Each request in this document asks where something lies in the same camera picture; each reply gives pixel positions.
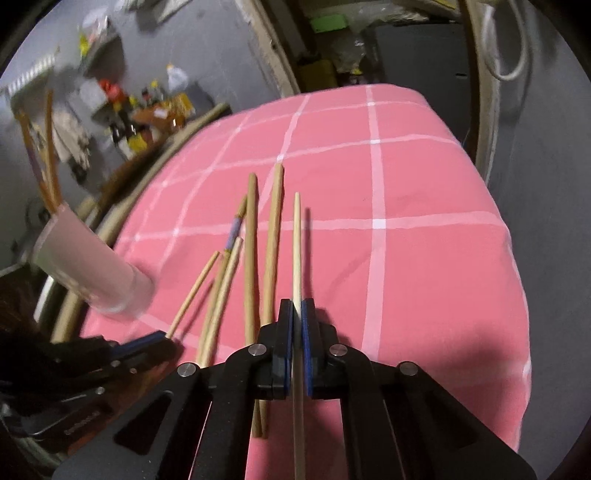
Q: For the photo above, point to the black cabinet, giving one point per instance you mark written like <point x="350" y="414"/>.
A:
<point x="415" y="55"/>

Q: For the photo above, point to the green box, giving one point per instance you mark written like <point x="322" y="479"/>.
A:
<point x="330" y="22"/>

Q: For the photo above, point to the purple banded wooden chopstick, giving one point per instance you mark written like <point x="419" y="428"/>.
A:
<point x="33" y="159"/>

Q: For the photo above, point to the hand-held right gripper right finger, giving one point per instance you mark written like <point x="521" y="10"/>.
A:
<point x="307" y="350"/>

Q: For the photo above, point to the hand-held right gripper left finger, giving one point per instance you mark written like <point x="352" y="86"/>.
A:
<point x="288" y="346"/>

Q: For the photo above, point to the pink checkered tablecloth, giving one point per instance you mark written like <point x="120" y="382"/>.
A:
<point x="392" y="277"/>

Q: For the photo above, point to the red plastic bag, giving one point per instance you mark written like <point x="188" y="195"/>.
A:
<point x="112" y="90"/>

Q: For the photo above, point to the pale wooden chopstick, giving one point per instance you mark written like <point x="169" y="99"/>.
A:
<point x="297" y="258"/>

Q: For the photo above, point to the wooden door frame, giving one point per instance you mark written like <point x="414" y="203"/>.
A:
<point x="277" y="60"/>

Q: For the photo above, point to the white plastic utensil basket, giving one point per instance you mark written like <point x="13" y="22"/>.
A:
<point x="87" y="267"/>

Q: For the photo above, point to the white dish towel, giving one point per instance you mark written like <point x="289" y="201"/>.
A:
<point x="71" y="138"/>

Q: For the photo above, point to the cooking oil jug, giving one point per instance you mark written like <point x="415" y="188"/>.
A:
<point x="179" y="99"/>

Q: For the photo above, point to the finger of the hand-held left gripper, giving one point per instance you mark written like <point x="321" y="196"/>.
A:
<point x="147" y="342"/>
<point x="138" y="374"/>

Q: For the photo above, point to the crumpled plastic sheet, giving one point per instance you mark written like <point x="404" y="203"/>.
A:
<point x="353" y="41"/>

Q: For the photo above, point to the bunch of wooden chopsticks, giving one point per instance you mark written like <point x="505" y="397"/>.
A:
<point x="250" y="258"/>

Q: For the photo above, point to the yellow box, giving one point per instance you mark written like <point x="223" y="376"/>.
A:
<point x="317" y="76"/>

